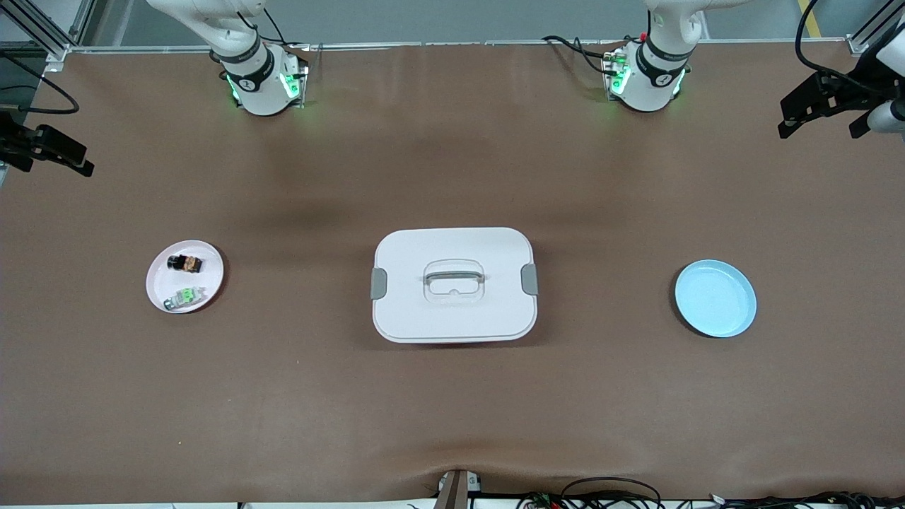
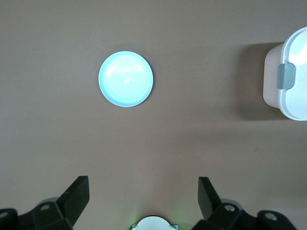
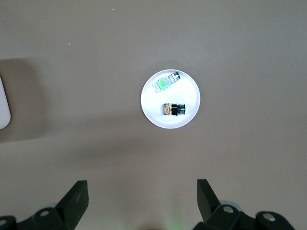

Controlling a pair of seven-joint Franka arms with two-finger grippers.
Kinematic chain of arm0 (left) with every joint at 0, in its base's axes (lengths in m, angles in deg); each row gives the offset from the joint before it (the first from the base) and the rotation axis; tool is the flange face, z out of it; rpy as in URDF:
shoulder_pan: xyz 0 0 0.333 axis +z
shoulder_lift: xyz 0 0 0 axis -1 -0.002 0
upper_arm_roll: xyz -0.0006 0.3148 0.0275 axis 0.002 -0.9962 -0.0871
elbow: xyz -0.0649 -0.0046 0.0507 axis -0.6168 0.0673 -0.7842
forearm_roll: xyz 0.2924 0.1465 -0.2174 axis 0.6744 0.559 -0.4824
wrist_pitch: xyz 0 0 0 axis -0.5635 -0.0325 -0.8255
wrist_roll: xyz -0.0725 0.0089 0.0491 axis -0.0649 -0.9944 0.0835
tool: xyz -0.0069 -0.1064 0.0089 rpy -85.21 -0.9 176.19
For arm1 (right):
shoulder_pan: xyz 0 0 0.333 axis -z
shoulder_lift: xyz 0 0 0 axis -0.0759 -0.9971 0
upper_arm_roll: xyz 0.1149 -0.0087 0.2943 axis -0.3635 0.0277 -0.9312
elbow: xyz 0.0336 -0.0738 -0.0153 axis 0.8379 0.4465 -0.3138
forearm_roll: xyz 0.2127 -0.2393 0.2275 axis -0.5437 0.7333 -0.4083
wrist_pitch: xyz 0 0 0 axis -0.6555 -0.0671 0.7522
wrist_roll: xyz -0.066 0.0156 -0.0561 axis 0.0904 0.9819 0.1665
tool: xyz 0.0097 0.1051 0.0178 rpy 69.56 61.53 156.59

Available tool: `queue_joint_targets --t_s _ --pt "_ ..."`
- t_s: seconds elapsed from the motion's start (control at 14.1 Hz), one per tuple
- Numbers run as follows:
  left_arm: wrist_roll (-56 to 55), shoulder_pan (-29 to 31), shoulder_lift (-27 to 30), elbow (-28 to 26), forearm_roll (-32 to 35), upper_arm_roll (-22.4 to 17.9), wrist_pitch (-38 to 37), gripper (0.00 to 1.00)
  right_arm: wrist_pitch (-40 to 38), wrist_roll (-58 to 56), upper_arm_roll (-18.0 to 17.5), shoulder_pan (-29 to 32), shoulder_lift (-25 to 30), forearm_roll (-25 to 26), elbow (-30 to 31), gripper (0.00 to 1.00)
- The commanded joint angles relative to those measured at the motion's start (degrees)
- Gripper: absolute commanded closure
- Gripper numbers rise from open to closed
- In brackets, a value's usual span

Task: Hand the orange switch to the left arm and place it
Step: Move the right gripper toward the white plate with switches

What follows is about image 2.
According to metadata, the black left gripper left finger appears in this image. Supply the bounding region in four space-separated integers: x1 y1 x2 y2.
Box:
0 176 90 230

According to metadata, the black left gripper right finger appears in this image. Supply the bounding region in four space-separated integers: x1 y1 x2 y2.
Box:
191 176 298 230

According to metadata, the white lidded storage box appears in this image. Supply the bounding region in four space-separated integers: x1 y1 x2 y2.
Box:
262 26 307 121

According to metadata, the light blue round plate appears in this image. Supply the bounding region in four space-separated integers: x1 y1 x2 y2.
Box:
98 50 154 108

